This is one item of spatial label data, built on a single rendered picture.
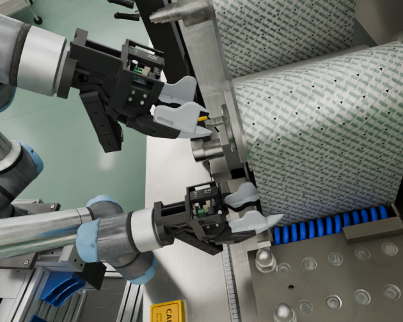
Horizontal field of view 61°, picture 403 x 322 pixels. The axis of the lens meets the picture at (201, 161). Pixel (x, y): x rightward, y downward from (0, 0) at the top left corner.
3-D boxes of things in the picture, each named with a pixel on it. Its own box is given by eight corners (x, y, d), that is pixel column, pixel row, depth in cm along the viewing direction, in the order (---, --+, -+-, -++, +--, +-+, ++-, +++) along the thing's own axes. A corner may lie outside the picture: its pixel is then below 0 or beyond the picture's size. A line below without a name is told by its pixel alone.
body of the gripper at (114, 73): (170, 87, 42) (66, 52, 37) (146, 134, 47) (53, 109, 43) (168, 52, 47) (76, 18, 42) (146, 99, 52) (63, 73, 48)
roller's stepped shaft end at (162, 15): (153, 22, 67) (147, 7, 65) (182, 13, 67) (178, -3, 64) (153, 30, 65) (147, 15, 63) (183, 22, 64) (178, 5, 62)
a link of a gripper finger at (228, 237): (255, 238, 57) (204, 241, 59) (256, 243, 58) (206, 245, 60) (254, 213, 60) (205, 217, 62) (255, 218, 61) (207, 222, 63)
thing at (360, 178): (266, 229, 67) (252, 170, 53) (392, 202, 64) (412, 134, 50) (267, 230, 66) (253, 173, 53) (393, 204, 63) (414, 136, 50)
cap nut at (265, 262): (254, 255, 63) (250, 244, 59) (274, 251, 62) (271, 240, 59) (258, 275, 60) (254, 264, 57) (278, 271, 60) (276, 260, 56)
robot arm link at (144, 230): (146, 259, 63) (147, 220, 68) (170, 253, 62) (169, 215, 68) (130, 240, 57) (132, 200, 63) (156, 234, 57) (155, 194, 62)
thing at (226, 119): (226, 125, 59) (218, 94, 53) (238, 122, 59) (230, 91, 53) (234, 161, 55) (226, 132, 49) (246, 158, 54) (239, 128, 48)
